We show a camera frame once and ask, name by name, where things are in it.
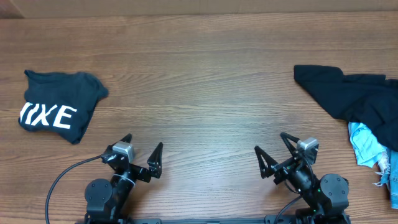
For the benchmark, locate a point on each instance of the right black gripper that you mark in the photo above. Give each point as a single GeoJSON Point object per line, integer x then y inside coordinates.
{"type": "Point", "coordinates": [285, 166]}

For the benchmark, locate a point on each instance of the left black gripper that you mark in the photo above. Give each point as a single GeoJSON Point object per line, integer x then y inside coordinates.
{"type": "Point", "coordinates": [154, 162]}

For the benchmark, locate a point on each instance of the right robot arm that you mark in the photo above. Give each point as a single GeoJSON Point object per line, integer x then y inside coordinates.
{"type": "Point", "coordinates": [320, 200]}

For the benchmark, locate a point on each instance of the plain black t-shirt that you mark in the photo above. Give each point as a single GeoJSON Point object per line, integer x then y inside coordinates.
{"type": "Point", "coordinates": [362, 98]}

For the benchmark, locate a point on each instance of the folded black shirt white letters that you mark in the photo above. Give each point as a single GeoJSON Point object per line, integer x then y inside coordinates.
{"type": "Point", "coordinates": [61, 103]}

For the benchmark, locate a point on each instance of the blue denim garment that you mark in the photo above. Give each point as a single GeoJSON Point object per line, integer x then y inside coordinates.
{"type": "Point", "coordinates": [388, 173]}

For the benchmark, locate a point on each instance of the light blue garment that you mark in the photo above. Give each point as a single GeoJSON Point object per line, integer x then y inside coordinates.
{"type": "Point", "coordinates": [367, 149]}

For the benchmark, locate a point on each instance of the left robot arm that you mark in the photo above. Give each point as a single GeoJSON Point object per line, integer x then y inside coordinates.
{"type": "Point", "coordinates": [106, 198]}

